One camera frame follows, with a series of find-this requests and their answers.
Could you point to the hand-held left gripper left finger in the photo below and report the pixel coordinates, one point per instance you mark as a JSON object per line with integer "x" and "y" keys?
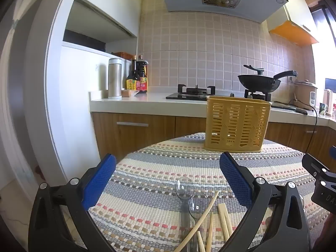
{"x": 98, "y": 181}

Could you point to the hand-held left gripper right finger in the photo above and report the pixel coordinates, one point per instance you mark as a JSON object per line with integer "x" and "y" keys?
{"x": 236, "y": 181}

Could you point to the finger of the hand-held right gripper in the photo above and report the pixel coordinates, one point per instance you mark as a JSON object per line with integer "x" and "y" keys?
{"x": 333, "y": 152}
{"x": 316, "y": 169}

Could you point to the wooden chopstick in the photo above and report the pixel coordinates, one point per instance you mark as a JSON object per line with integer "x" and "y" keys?
{"x": 227, "y": 221}
{"x": 210, "y": 231}
{"x": 203, "y": 216}
{"x": 222, "y": 220}
{"x": 200, "y": 242}

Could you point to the clear plastic spoon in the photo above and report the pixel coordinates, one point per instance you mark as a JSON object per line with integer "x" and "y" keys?
{"x": 184, "y": 189}
{"x": 197, "y": 206}

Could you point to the yellow plastic utensil basket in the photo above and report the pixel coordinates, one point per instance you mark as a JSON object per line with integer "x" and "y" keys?
{"x": 236, "y": 126}

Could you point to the patterned mug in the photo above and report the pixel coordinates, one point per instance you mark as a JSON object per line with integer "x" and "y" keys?
{"x": 323, "y": 109}

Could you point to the black smartphone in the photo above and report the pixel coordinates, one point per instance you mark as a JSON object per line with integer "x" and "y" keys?
{"x": 301, "y": 111}

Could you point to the white electric kettle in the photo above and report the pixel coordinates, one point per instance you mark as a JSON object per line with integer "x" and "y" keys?
{"x": 328, "y": 98}

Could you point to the striped woven table cloth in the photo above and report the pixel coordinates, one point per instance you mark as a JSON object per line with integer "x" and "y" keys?
{"x": 157, "y": 173}

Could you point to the beige rice cooker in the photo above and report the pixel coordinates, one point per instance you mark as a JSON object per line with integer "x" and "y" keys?
{"x": 303, "y": 94}

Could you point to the wooden base cabinet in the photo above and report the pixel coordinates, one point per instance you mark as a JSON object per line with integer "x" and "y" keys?
{"x": 157, "y": 131}

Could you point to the brown packet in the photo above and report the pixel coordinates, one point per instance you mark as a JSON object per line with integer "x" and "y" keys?
{"x": 130, "y": 93}

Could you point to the black gas stove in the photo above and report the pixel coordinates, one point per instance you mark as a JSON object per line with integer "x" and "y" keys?
{"x": 189, "y": 95}

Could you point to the white built-in cabinet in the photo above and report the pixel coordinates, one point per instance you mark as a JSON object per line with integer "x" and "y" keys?
{"x": 78, "y": 84}

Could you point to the black wok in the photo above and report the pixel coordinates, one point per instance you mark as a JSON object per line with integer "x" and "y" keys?
{"x": 257, "y": 82}

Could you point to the steel thermos flask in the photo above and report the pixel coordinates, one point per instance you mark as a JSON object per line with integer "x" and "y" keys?
{"x": 115, "y": 80}

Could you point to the small dark soy sauce bottle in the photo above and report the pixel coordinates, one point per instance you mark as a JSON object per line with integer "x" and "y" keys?
{"x": 132, "y": 80}

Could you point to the large red label sauce bottle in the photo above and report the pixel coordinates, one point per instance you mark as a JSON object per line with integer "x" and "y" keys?
{"x": 143, "y": 77}

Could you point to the brown wicker basket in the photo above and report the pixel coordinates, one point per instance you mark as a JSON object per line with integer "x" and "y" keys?
{"x": 123, "y": 55}

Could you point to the orange bottomed wall cabinet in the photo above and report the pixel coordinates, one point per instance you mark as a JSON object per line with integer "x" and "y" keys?
{"x": 291, "y": 30}

